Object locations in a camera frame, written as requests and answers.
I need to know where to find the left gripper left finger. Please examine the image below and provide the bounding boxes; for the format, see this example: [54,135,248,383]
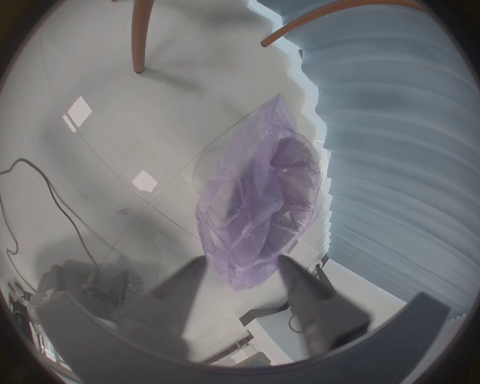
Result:
[120,257,208,338]

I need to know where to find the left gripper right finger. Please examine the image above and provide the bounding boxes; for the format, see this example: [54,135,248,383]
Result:
[279,254,371,357]

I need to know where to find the purple plastic bag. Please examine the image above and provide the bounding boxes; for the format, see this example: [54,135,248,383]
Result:
[196,93,322,292]

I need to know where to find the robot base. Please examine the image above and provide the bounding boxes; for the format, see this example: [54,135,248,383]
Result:
[7,259,301,376]

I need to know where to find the pale blue curtain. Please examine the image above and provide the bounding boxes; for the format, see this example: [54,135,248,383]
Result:
[251,0,480,327]

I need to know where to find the white cushioned wooden chair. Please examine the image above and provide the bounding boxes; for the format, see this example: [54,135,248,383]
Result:
[110,0,426,74]

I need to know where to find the black cable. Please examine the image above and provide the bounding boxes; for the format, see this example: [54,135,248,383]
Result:
[0,158,100,271]

